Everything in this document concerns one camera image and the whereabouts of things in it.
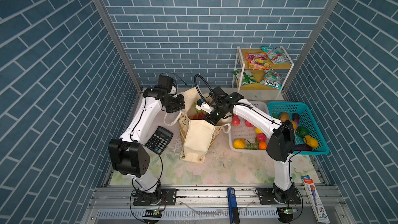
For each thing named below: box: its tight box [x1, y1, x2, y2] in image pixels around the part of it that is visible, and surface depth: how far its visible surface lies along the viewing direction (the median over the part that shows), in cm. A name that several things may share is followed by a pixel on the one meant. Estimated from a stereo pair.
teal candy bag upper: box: [261, 46, 290, 64], surface depth 92 cm
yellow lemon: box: [232, 138, 246, 150], surface depth 88 cm
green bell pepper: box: [295, 126, 310, 138], surface depth 93 cm
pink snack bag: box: [244, 52, 272, 70], surface depth 88 cm
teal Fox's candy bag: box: [260, 69, 284, 90], surface depth 104 cm
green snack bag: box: [232, 70, 257, 87], surface depth 104 cm
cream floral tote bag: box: [163, 87, 232, 164], surface depth 77 cm
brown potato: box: [279, 112, 290, 122], surface depth 101 cm
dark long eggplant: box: [293, 144, 314, 152], surface depth 88 cm
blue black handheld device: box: [226, 187, 240, 224], surface depth 71 cm
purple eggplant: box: [292, 113, 301, 129], surface depth 103 cm
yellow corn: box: [303, 134, 319, 148], surface depth 86 cm
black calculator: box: [145, 126, 174, 156], surface depth 93 cm
